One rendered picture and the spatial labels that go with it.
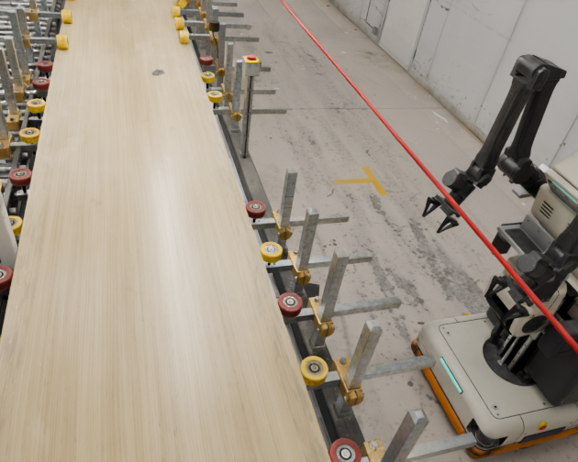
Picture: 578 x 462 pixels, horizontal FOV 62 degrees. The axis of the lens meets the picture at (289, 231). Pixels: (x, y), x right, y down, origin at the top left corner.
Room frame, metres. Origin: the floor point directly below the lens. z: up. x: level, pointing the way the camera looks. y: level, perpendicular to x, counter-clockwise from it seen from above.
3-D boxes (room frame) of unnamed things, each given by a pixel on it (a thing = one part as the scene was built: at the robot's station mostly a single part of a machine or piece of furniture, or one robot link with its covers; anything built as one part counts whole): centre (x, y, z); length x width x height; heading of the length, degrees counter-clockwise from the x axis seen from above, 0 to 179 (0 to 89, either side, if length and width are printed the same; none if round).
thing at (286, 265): (1.36, -0.13, 0.81); 0.43 x 0.03 x 0.04; 112
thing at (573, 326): (1.38, -1.02, 0.68); 0.28 x 0.27 x 0.25; 22
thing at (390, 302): (1.13, -0.23, 0.83); 0.43 x 0.03 x 0.04; 112
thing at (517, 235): (1.39, -0.88, 0.99); 0.28 x 0.16 x 0.22; 22
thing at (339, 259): (1.06, -0.16, 0.91); 0.04 x 0.04 x 0.48; 22
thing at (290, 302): (1.05, -0.04, 0.85); 0.08 x 0.08 x 0.11
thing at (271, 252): (1.28, 0.05, 0.85); 0.08 x 0.08 x 0.11
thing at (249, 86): (2.20, 0.30, 0.93); 0.05 x 0.05 x 0.45; 22
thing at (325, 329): (1.08, -0.15, 0.83); 0.14 x 0.06 x 0.05; 22
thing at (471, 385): (1.50, -1.15, 0.16); 0.67 x 0.64 x 0.25; 112
